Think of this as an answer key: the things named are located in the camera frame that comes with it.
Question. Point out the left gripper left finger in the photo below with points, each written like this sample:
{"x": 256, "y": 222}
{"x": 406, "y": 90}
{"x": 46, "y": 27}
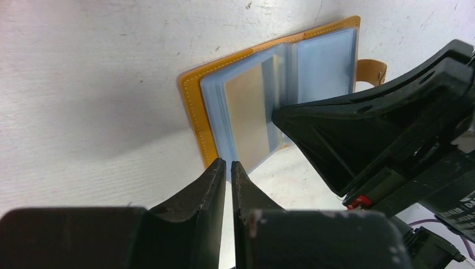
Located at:
{"x": 182, "y": 232}

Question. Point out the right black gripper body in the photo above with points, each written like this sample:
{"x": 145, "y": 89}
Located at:
{"x": 443, "y": 184}

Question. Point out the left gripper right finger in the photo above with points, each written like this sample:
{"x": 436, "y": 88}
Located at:
{"x": 268, "y": 236}

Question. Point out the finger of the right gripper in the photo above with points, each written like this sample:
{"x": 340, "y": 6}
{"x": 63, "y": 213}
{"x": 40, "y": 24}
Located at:
{"x": 402, "y": 124}

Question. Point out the yellow leather card holder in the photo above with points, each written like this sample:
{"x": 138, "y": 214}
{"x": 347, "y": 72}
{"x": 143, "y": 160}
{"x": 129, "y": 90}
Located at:
{"x": 315, "y": 64}

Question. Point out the beige card in holder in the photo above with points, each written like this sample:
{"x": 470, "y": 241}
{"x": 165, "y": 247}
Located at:
{"x": 251, "y": 96}

